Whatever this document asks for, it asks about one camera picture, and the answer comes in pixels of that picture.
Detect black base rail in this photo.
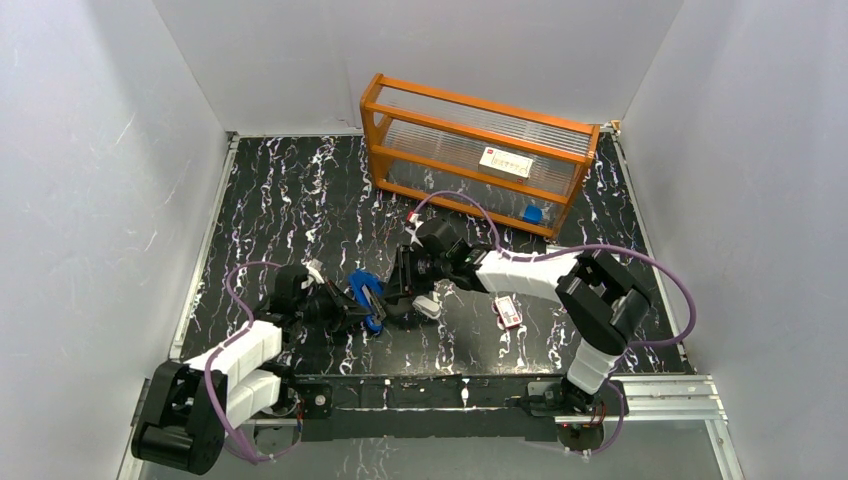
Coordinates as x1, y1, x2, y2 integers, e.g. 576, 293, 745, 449
292, 374, 630, 449

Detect orange wooden shelf rack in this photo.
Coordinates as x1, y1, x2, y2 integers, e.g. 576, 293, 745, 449
360, 73, 601, 239

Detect red white staple box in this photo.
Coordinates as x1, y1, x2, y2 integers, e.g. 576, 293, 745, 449
493, 296, 522, 330

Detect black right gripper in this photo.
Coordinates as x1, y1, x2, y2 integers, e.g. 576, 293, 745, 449
383, 244, 451, 298

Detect small blue box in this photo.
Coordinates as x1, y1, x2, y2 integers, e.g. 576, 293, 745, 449
521, 205, 543, 225

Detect white cardboard box red labels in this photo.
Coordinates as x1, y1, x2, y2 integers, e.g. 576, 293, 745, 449
478, 147, 534, 184

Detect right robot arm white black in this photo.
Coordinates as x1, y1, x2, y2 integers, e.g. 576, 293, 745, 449
378, 219, 653, 414

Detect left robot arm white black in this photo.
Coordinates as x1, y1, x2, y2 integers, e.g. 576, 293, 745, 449
129, 262, 382, 475

